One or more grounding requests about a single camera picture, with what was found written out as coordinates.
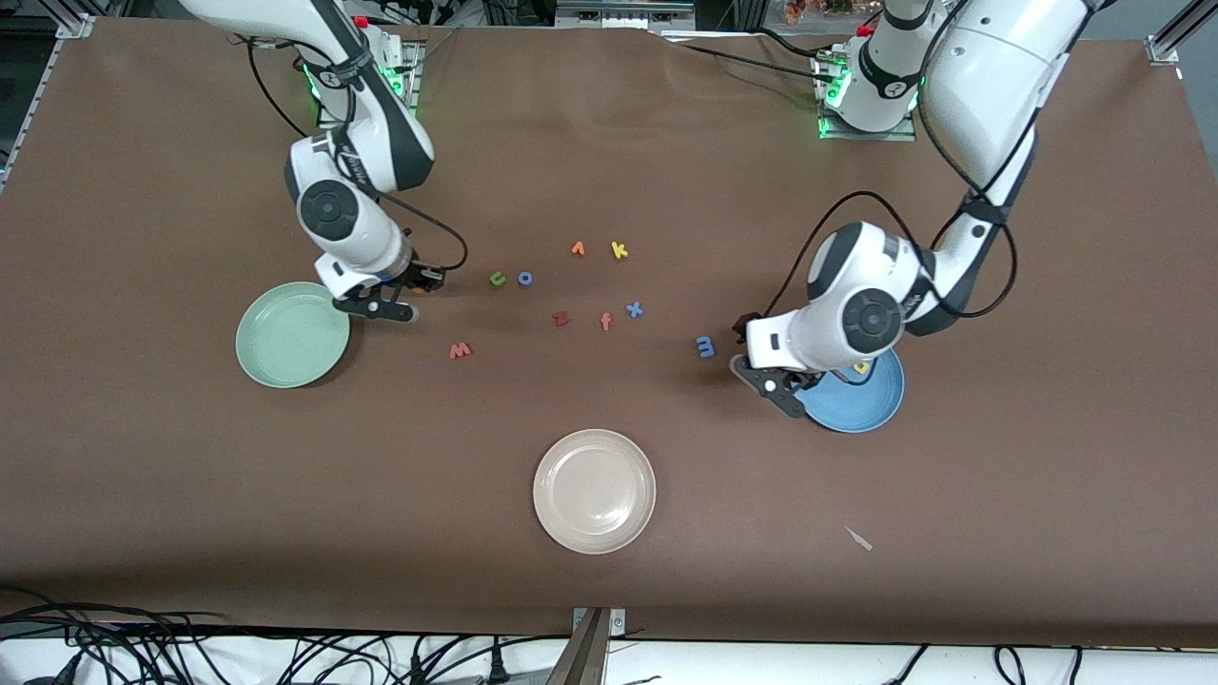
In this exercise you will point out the blue foam letter m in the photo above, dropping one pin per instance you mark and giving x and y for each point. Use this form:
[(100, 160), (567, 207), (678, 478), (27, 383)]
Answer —
[(705, 346)]

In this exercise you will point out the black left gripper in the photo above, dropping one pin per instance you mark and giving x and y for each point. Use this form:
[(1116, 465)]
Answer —
[(743, 329)]

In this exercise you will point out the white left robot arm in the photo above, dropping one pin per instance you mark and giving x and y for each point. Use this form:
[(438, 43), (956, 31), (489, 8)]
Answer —
[(866, 319)]

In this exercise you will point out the beige plate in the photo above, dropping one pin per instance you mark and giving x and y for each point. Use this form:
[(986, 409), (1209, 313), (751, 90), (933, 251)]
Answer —
[(595, 490)]

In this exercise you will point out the light green plate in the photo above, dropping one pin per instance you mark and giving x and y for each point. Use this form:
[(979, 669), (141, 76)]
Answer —
[(285, 338)]

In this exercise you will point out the grey metal box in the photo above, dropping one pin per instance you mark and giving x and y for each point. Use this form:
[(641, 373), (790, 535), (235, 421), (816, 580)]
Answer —
[(623, 11)]

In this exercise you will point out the yellow foam letter k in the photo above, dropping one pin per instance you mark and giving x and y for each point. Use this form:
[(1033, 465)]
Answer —
[(617, 250)]

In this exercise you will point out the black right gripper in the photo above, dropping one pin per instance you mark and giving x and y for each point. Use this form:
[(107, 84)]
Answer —
[(416, 279)]

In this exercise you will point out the aluminium frame profile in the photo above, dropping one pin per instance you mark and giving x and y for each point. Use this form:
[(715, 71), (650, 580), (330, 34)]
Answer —
[(71, 24), (1163, 48)]

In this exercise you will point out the white paper scrap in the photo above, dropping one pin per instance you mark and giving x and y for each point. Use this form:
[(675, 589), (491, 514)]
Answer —
[(859, 539)]

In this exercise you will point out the metal table edge bracket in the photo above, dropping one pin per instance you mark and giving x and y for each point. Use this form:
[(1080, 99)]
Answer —
[(585, 656)]

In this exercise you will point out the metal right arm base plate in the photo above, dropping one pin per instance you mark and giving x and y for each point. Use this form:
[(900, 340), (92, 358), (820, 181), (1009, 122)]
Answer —
[(411, 90)]

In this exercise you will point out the brown table cover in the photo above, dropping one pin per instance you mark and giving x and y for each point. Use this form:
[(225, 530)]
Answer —
[(609, 171)]

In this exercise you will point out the salmon foam letter w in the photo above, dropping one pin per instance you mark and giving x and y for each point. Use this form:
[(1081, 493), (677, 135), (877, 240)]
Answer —
[(460, 350)]

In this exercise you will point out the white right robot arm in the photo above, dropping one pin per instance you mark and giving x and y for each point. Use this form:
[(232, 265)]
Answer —
[(328, 209)]

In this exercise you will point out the blue plate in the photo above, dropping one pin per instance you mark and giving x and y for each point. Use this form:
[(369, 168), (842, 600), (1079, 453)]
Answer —
[(861, 404)]

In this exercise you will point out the blue foam letter x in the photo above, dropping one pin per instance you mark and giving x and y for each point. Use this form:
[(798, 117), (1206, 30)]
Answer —
[(634, 309)]

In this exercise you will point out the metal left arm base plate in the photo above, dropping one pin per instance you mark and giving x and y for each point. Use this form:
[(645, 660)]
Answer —
[(871, 135)]

